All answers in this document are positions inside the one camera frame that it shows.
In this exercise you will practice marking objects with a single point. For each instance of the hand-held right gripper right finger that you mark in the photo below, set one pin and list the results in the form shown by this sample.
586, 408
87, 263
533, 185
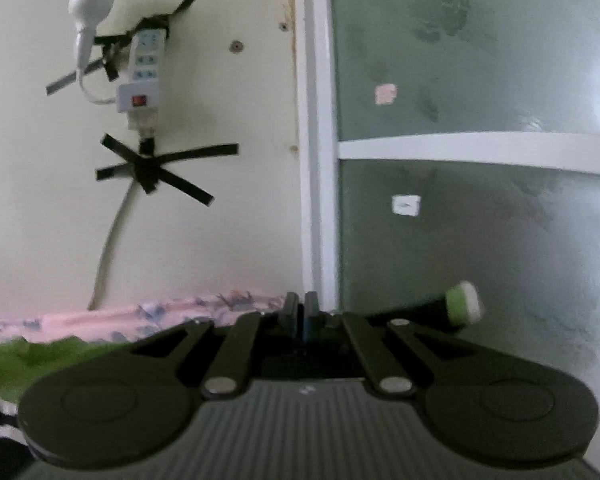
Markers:
312, 317

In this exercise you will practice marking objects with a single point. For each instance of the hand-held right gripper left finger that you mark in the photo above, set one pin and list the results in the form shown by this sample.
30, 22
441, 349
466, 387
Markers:
291, 317

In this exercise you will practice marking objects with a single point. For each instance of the white sticker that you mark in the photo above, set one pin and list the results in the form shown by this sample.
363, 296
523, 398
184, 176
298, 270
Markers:
406, 205

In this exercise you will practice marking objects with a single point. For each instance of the frosted patterned glass pane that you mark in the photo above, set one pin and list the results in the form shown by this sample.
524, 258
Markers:
480, 240
470, 60

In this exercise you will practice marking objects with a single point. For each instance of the pink floral bedsheet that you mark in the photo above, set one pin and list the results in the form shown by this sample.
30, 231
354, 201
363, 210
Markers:
105, 317

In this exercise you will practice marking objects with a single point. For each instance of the black tape cross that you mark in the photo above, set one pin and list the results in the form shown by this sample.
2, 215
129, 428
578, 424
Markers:
147, 162

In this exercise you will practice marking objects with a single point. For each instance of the pink sticker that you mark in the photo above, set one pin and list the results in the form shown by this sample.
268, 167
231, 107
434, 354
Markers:
386, 93

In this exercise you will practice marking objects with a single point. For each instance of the green cloth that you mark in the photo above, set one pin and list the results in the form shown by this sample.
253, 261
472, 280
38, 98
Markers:
40, 360

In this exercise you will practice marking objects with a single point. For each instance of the white power strip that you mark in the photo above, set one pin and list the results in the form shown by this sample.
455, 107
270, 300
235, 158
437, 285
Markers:
141, 72

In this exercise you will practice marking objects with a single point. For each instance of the white window frame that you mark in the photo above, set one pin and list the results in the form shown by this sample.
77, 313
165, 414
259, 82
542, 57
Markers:
317, 160

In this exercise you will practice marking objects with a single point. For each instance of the wall screw cap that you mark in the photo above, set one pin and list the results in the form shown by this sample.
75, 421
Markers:
236, 46

